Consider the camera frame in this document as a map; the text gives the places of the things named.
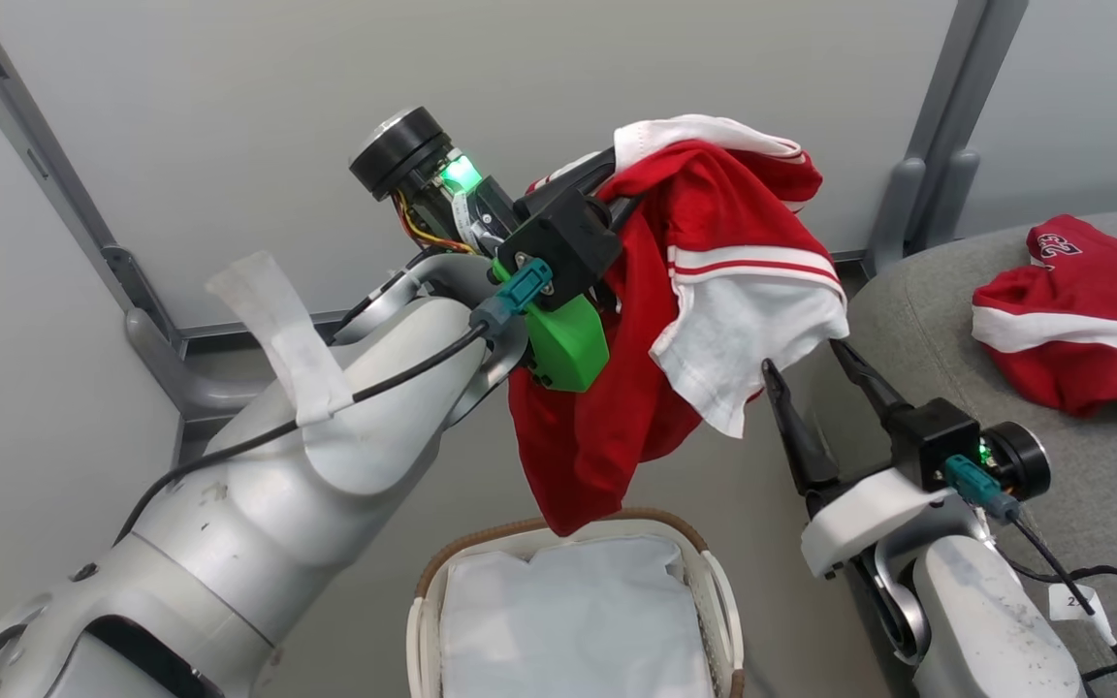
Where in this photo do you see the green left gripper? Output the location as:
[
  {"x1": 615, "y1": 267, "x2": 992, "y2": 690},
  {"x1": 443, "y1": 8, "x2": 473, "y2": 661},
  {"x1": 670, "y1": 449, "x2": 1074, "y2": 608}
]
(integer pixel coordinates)
[{"x1": 350, "y1": 107, "x2": 647, "y2": 394}]

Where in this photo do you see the red jersey with number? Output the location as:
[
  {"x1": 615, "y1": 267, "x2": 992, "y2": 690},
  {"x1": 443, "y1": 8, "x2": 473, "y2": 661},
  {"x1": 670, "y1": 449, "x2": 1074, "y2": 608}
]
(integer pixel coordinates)
[{"x1": 971, "y1": 214, "x2": 1117, "y2": 420}]

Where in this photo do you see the grey partition upright post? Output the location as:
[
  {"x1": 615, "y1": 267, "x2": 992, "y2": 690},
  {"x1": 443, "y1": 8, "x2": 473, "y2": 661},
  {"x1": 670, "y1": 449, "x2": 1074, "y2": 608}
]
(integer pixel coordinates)
[{"x1": 908, "y1": 0, "x2": 1030, "y2": 234}]

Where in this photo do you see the white cable tag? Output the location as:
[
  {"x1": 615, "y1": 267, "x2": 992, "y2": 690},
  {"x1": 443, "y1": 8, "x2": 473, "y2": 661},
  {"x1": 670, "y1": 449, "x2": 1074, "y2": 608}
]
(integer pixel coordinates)
[{"x1": 1048, "y1": 582, "x2": 1117, "y2": 646}]

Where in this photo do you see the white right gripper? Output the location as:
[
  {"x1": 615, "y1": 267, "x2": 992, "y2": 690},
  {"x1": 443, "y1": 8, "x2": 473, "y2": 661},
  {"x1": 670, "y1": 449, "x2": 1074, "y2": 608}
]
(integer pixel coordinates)
[{"x1": 762, "y1": 339, "x2": 1051, "y2": 580}]

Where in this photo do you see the grey partition corner post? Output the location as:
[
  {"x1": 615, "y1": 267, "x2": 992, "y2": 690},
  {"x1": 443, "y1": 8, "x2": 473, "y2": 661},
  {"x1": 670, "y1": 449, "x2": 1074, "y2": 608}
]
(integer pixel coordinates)
[{"x1": 0, "y1": 0, "x2": 181, "y2": 331}]

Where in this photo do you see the white tape strip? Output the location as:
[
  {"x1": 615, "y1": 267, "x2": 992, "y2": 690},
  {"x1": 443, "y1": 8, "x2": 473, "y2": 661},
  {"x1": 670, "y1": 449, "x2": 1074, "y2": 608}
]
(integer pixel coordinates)
[{"x1": 205, "y1": 252, "x2": 356, "y2": 428}]

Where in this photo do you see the white cloth basket liner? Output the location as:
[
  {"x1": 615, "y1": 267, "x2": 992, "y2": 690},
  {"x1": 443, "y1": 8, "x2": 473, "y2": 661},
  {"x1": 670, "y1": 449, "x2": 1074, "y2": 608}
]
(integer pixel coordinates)
[{"x1": 439, "y1": 536, "x2": 715, "y2": 698}]

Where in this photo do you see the teal cable connector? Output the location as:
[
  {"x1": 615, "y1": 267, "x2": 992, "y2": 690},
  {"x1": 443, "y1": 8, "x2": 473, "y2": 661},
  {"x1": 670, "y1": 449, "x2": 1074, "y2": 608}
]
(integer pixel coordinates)
[
  {"x1": 469, "y1": 259, "x2": 555, "y2": 335},
  {"x1": 943, "y1": 456, "x2": 1020, "y2": 524}
]

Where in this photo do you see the teal right cable connector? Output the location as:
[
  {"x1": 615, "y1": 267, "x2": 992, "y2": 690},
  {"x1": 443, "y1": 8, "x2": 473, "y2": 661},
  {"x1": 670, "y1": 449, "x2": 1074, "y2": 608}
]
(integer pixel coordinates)
[{"x1": 943, "y1": 456, "x2": 1020, "y2": 524}]

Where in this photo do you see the red white sports jersey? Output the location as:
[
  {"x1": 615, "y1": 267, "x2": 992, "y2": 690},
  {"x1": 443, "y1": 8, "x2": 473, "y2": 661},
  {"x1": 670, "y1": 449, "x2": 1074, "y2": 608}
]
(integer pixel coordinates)
[{"x1": 507, "y1": 114, "x2": 850, "y2": 537}]

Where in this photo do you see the white wicker-rimmed laundry basket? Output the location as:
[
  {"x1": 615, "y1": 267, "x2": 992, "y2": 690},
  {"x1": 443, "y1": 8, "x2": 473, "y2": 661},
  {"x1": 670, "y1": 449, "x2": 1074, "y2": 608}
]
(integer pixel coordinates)
[{"x1": 406, "y1": 507, "x2": 747, "y2": 698}]

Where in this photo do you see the teal left cable connector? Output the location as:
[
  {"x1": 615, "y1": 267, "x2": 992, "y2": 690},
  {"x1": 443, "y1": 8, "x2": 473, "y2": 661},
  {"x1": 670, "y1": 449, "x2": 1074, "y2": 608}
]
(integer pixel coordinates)
[{"x1": 469, "y1": 259, "x2": 555, "y2": 335}]

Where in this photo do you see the grey partition foot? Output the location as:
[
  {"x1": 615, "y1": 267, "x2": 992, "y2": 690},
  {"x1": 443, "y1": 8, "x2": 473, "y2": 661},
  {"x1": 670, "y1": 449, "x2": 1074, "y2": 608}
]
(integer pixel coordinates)
[
  {"x1": 925, "y1": 147, "x2": 981, "y2": 238},
  {"x1": 864, "y1": 158, "x2": 928, "y2": 277},
  {"x1": 125, "y1": 308, "x2": 269, "y2": 418}
]

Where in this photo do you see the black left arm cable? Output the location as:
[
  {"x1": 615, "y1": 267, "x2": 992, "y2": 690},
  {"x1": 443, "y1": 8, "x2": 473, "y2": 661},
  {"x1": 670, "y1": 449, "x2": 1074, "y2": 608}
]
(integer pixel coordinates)
[{"x1": 112, "y1": 325, "x2": 492, "y2": 544}]

